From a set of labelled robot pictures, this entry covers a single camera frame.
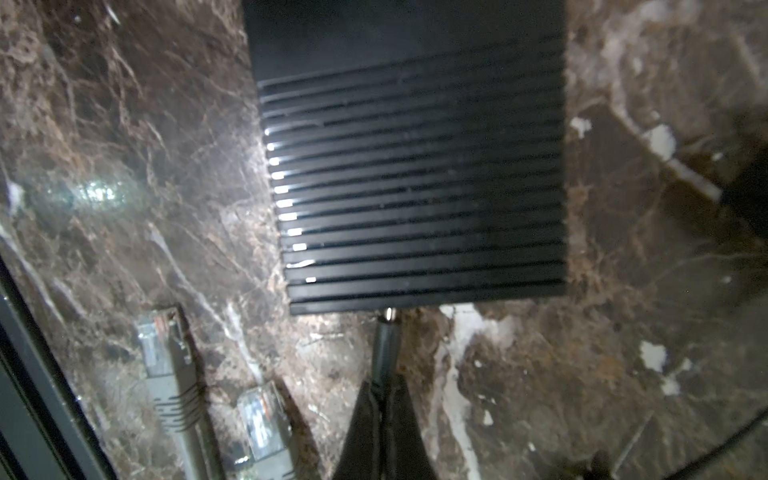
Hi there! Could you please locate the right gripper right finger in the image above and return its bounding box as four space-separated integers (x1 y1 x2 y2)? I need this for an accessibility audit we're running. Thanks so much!
383 374 437 480

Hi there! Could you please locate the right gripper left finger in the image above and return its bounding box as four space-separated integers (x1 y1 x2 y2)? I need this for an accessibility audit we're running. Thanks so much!
332 381 382 480

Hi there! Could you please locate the black power adapter with plug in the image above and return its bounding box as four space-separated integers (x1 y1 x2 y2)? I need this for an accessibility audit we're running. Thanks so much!
371 308 401 398

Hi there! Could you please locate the grey ethernet cable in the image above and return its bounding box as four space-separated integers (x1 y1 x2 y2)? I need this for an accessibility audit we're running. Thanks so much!
230 380 298 480
134 305 226 480

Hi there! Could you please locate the black front rail base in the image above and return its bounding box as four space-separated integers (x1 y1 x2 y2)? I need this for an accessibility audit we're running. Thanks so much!
1 266 116 480

